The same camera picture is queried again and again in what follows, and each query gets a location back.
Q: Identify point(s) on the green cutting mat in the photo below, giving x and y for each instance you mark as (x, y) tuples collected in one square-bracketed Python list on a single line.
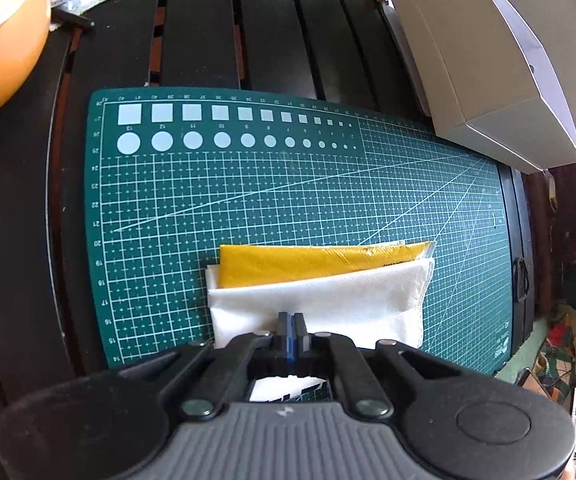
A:
[(268, 200)]

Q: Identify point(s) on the white cardboard box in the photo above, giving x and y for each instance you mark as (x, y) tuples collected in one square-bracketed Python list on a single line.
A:
[(467, 60)]

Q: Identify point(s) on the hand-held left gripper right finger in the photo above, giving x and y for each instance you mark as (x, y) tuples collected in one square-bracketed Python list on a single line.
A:
[(300, 340)]

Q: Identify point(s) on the colourful patchwork quilt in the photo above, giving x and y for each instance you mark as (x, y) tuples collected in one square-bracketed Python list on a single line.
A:
[(560, 350)]

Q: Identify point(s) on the black pen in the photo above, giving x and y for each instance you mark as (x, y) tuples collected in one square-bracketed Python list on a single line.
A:
[(75, 20)]

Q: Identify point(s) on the dark red wooden cabinet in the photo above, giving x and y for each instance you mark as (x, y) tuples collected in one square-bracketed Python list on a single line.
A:
[(562, 220)]

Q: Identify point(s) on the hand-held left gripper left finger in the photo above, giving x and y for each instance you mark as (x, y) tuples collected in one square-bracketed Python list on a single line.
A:
[(284, 335)]

